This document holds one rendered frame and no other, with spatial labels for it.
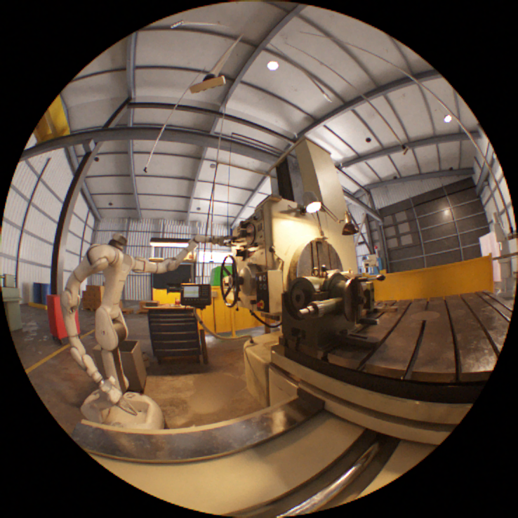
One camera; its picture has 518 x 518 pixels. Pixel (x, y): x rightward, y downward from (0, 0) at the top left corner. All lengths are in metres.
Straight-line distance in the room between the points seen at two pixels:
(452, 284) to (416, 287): 0.67
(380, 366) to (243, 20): 7.24
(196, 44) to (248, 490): 7.92
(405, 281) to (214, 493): 3.09
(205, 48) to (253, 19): 1.92
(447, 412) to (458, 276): 2.59
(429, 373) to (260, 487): 0.53
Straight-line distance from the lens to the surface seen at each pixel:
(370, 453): 0.69
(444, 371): 0.55
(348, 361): 0.61
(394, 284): 3.08
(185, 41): 7.44
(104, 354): 1.15
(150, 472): 0.68
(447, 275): 3.02
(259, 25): 6.91
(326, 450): 0.67
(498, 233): 6.14
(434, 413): 0.59
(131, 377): 2.12
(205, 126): 9.15
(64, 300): 0.96
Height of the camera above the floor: 1.28
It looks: 9 degrees up
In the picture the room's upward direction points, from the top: 3 degrees counter-clockwise
